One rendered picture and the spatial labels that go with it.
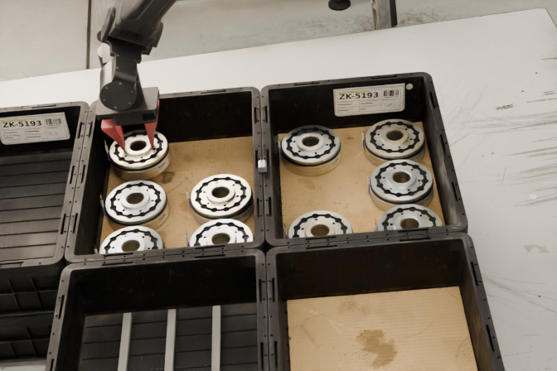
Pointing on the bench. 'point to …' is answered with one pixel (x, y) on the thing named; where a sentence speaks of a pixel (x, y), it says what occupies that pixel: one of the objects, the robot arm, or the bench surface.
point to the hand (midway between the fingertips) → (137, 142)
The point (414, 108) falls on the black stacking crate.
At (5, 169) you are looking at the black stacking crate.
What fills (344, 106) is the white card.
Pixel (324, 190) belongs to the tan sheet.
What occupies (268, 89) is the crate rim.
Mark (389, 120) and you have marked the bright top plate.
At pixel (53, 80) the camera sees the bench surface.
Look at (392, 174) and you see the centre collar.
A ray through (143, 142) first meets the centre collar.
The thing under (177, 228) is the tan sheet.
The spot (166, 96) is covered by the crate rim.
